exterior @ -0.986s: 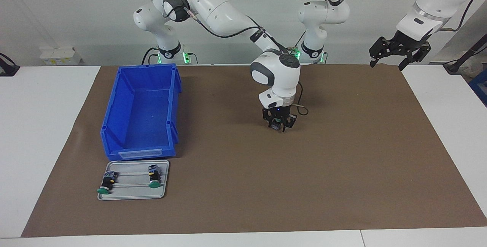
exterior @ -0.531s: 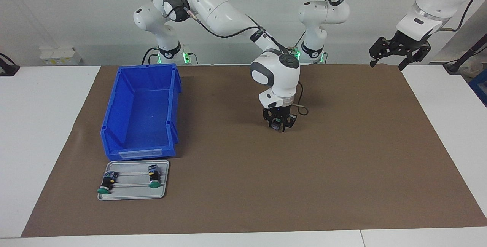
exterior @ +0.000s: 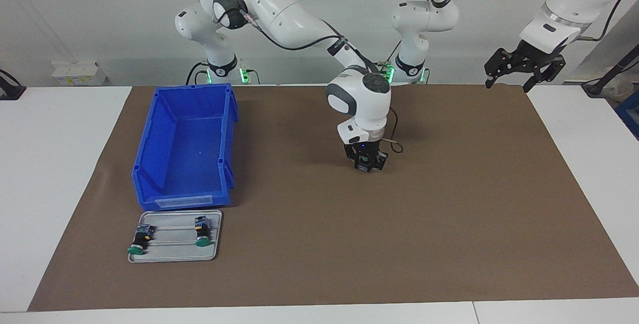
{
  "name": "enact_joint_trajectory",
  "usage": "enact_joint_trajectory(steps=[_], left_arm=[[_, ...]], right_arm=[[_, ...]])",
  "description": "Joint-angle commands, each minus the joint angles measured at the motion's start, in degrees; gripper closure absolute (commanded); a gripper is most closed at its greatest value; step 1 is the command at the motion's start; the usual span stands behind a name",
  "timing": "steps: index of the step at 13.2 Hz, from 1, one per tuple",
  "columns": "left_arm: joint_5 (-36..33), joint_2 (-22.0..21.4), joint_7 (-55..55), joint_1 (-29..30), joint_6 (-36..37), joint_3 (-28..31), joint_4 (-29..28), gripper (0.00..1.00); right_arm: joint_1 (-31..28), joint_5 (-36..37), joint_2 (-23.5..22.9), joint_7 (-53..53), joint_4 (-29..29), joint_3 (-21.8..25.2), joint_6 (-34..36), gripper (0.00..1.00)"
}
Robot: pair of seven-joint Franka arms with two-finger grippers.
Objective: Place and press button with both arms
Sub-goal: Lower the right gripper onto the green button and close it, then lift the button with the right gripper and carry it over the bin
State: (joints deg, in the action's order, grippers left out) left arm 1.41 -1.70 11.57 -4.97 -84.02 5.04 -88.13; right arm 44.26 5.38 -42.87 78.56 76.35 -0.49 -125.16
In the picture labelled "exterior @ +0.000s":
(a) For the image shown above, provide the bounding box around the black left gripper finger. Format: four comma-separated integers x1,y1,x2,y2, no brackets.
522,57,566,93
484,48,520,89

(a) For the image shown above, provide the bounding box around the black stand pole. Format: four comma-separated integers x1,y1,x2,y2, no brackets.
582,43,639,97

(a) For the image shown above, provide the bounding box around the brown table mat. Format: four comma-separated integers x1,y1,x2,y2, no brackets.
27,83,639,312

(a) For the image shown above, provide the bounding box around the blue crate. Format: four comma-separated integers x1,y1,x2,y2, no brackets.
615,103,639,141

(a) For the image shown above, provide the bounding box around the blue plastic storage bin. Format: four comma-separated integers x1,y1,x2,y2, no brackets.
131,83,239,212

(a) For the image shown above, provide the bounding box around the grey metal tray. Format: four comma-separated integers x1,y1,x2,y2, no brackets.
127,209,223,264

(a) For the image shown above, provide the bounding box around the black table clamp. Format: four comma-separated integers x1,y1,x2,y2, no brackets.
0,68,26,101

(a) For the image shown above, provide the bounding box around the black base cable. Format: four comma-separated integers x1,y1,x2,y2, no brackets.
355,39,402,84
186,61,209,85

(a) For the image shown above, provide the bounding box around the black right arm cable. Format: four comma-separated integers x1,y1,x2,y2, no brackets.
240,9,404,154

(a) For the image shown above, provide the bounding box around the white wall socket box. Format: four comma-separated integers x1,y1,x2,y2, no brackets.
51,61,108,86

